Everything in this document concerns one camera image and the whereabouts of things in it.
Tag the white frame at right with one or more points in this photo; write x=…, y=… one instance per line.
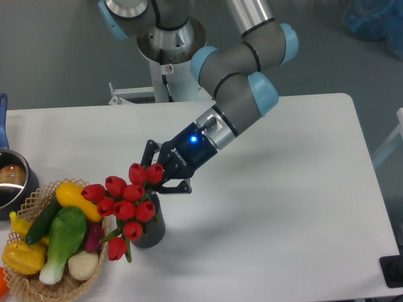
x=392, y=141

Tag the green cucumber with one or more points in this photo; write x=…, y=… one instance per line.
x=41, y=226

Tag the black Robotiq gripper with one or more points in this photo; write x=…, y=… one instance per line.
x=180, y=157

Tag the woven wicker basket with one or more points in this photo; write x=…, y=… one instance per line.
x=29, y=287

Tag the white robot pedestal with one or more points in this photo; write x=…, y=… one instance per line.
x=169, y=55

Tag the yellow bell pepper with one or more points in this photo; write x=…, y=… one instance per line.
x=23, y=258

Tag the small yellow gourd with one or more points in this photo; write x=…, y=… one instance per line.
x=23, y=228

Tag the red tulip bouquet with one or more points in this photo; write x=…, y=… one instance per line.
x=127, y=203

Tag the blue handled saucepan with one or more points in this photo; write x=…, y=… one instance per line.
x=18, y=180

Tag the orange fruit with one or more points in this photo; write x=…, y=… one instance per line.
x=3, y=283

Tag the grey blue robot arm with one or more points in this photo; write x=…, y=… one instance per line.
x=234, y=79

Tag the dark grey ribbed vase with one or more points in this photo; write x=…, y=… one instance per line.
x=154, y=229

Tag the white garlic bulb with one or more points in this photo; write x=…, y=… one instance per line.
x=82, y=265

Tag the green bok choy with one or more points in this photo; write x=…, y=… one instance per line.
x=67, y=233

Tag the white metal base frame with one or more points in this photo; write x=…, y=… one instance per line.
x=140, y=95

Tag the black device at table edge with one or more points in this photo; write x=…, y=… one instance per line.
x=392, y=270

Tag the yellow squash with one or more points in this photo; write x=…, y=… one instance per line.
x=69, y=194

